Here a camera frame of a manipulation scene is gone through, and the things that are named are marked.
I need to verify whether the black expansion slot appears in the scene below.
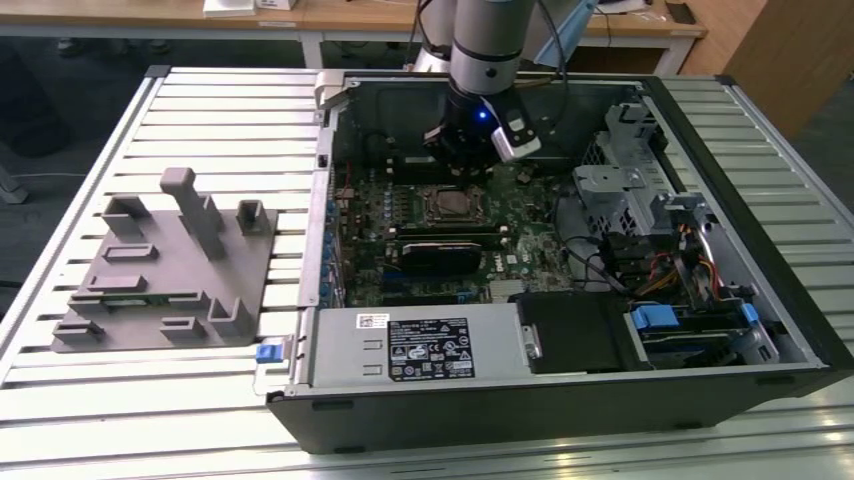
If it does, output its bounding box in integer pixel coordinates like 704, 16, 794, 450
380, 293, 468, 307

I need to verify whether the black open PC case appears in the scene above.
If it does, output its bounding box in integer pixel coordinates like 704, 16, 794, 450
264, 69, 854, 456

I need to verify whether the grey power supply unit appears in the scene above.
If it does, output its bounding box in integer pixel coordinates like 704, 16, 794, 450
285, 304, 535, 399

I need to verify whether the black graphics card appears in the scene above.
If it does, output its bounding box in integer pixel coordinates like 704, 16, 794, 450
396, 239, 483, 274

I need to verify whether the black RAM slot bank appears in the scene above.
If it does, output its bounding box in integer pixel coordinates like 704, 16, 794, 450
397, 225, 505, 241
388, 153, 441, 185

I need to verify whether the CPU socket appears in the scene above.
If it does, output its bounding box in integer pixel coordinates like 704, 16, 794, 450
416, 183, 492, 224

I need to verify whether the green RAM stick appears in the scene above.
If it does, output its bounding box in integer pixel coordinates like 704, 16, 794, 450
98, 294, 173, 307

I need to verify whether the blue disk carrier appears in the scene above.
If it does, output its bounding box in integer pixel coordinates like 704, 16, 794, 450
626, 302, 742, 369

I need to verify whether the metal disk bay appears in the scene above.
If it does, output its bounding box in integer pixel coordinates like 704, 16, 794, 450
569, 104, 668, 236

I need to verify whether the green motherboard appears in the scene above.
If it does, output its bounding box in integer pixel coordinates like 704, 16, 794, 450
328, 162, 583, 309

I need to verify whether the coloured power wire bundle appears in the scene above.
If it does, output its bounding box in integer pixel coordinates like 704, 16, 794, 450
639, 224, 728, 301

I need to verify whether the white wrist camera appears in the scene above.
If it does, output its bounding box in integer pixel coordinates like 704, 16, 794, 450
489, 107, 543, 162

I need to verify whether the silver CPU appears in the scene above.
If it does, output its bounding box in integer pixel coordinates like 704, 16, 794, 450
432, 192, 472, 216

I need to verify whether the wooden cabinet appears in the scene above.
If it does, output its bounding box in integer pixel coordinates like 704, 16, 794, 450
679, 0, 854, 146

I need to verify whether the grey parts rack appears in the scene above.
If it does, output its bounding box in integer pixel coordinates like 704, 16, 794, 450
50, 167, 280, 354

